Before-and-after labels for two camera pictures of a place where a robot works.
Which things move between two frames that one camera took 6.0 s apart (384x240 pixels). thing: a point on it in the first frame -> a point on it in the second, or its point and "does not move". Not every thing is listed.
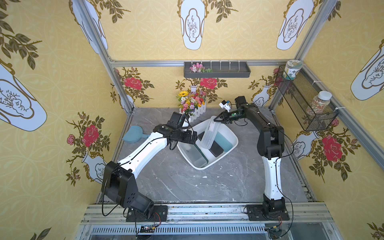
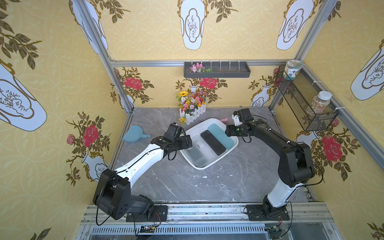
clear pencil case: x=193 y=154 does not move
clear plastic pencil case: x=210 y=133 -> x=203 y=148
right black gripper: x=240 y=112 -> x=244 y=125
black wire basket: x=308 y=100 does not move
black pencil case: x=215 y=149 does not move
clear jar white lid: x=321 y=101 does not move
